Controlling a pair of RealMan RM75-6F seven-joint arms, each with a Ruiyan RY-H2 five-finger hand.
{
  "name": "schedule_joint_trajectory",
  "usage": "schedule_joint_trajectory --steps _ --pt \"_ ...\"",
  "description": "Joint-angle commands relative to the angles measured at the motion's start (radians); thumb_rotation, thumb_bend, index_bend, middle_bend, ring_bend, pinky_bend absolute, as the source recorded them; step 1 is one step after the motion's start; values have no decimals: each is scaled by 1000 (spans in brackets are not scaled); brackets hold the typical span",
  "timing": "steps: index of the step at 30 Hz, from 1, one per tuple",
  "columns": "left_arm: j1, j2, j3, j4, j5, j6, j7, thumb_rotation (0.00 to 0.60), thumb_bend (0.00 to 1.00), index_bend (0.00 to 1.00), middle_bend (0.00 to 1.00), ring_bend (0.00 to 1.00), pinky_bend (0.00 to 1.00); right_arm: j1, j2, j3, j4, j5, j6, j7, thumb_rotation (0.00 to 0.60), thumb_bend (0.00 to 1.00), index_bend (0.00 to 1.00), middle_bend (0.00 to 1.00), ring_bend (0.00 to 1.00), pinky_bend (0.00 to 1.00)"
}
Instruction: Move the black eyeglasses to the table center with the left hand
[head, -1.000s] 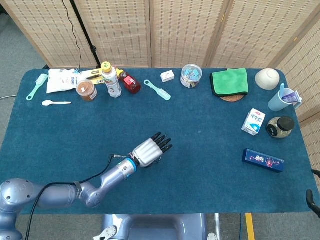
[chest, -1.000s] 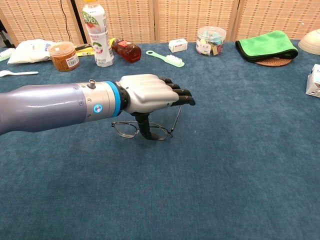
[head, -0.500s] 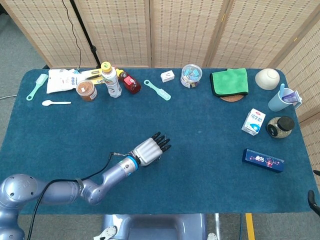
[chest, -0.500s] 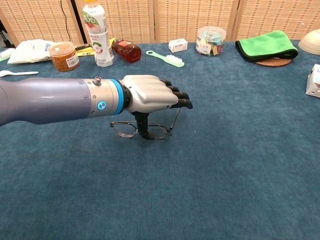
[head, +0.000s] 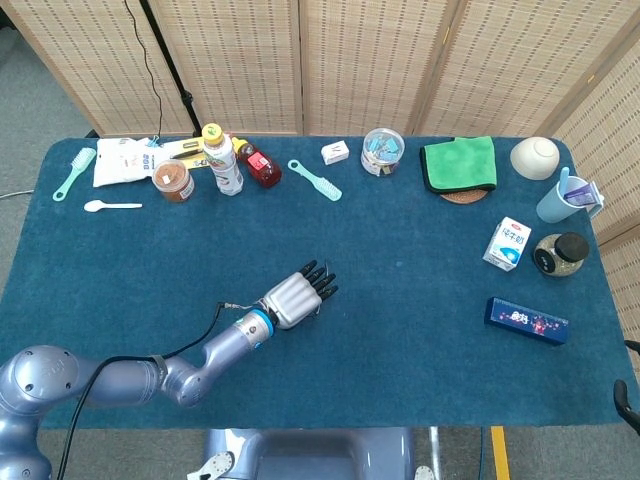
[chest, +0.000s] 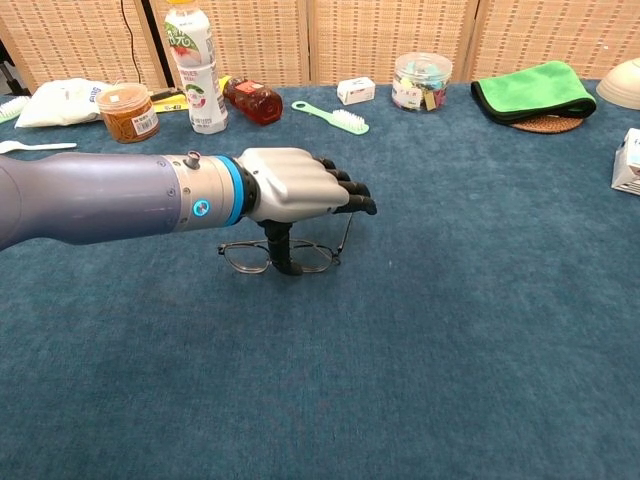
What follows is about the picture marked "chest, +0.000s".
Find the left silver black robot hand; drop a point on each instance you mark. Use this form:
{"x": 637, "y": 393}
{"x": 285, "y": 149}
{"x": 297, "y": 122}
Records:
{"x": 295, "y": 182}

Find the thin black-framed eyeglasses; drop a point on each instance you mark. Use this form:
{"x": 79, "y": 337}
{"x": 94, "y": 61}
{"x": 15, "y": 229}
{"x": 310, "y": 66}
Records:
{"x": 245, "y": 257}

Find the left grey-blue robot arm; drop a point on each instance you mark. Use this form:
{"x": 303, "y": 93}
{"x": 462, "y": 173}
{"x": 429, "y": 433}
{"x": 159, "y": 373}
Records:
{"x": 100, "y": 197}

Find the mint green scrub brush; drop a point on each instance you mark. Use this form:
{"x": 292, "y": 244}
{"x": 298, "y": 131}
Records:
{"x": 350, "y": 122}
{"x": 12, "y": 107}

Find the red tea bottle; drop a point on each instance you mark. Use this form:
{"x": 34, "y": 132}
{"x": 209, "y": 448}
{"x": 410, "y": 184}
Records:
{"x": 255, "y": 102}

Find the small white box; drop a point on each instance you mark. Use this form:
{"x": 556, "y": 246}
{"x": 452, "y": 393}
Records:
{"x": 356, "y": 91}

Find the white labelled drink bottle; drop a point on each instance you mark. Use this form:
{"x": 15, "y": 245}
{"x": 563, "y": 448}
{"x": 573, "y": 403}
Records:
{"x": 200, "y": 75}

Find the yellow flat package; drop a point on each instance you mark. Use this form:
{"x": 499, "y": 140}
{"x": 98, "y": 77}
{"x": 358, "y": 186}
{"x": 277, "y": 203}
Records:
{"x": 172, "y": 106}

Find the bamboo folding screen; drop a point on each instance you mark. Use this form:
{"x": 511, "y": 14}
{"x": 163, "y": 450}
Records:
{"x": 350, "y": 35}

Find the clear jar of binder clips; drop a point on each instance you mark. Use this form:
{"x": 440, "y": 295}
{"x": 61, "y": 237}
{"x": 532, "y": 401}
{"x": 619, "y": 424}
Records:
{"x": 422, "y": 82}

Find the clear jar of rubber bands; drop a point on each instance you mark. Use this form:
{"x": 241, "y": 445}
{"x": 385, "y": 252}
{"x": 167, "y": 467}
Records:
{"x": 125, "y": 112}

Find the white plastic bag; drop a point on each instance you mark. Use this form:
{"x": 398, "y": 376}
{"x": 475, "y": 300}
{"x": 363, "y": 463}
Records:
{"x": 60, "y": 102}

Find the green microfibre cloth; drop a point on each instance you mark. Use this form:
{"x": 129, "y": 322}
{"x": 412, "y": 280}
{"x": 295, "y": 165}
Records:
{"x": 535, "y": 90}

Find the brown woven coaster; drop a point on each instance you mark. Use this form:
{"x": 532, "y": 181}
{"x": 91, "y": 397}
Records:
{"x": 547, "y": 126}

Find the white plastic spoon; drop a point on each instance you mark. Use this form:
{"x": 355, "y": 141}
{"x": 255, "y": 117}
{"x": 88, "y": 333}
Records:
{"x": 35, "y": 146}

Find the white blue milk carton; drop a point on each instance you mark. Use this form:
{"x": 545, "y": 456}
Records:
{"x": 630, "y": 162}

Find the cream ceramic bowl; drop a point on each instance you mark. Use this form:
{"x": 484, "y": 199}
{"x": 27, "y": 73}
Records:
{"x": 622, "y": 85}

